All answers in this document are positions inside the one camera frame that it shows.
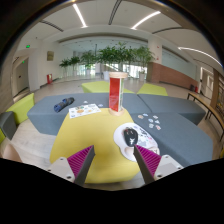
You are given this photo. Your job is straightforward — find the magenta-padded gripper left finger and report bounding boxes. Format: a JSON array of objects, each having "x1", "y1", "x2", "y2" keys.
[{"x1": 46, "y1": 144, "x2": 96, "y2": 187}]

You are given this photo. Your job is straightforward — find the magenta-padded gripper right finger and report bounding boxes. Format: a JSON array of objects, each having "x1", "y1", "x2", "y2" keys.
[{"x1": 133, "y1": 144, "x2": 185, "y2": 185}]

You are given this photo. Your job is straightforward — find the black computer mouse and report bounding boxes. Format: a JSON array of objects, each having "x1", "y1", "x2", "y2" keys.
[{"x1": 123, "y1": 127, "x2": 139, "y2": 148}]

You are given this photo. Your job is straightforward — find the white printed mouse pad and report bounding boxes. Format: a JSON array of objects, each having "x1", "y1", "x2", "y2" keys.
[{"x1": 113, "y1": 122, "x2": 161, "y2": 163}]

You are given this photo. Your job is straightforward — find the white sticker sheet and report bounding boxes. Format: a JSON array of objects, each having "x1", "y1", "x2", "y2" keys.
[{"x1": 68, "y1": 103, "x2": 102, "y2": 119}]

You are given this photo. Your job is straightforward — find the dark blue folded umbrella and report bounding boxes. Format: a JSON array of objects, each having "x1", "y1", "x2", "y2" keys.
[{"x1": 53, "y1": 96, "x2": 76, "y2": 113}]

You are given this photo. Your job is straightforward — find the large grey upholstered bench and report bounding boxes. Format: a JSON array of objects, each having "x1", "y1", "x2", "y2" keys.
[{"x1": 27, "y1": 92, "x2": 153, "y2": 136}]

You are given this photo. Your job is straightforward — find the lime green upholstered bench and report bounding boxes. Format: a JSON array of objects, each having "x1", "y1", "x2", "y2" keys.
[
  {"x1": 136, "y1": 82, "x2": 169, "y2": 97},
  {"x1": 81, "y1": 80, "x2": 135, "y2": 95}
]

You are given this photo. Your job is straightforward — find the lime green seat block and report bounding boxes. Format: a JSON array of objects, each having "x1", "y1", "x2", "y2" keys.
[{"x1": 5, "y1": 92, "x2": 36, "y2": 126}]

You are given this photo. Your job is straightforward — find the dark grey seat block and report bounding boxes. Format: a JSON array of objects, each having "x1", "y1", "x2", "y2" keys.
[{"x1": 0, "y1": 111, "x2": 17, "y2": 141}]

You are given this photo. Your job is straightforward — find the row of potted plants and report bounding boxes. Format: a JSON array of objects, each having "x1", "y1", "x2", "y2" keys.
[{"x1": 59, "y1": 41, "x2": 156, "y2": 81}]

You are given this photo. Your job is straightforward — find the ceiling light strips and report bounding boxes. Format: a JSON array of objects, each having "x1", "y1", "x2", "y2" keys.
[{"x1": 72, "y1": 3, "x2": 223, "y2": 68}]

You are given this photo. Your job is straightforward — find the red prism with rope ends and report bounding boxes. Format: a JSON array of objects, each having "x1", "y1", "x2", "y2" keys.
[{"x1": 108, "y1": 71, "x2": 129, "y2": 117}]

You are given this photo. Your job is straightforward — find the wooden bench with black frame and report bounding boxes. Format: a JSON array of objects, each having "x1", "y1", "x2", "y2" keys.
[{"x1": 186, "y1": 91, "x2": 224, "y2": 141}]

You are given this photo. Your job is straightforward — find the framed wall sign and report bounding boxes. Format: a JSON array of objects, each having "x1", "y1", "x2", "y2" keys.
[{"x1": 46, "y1": 50, "x2": 55, "y2": 62}]

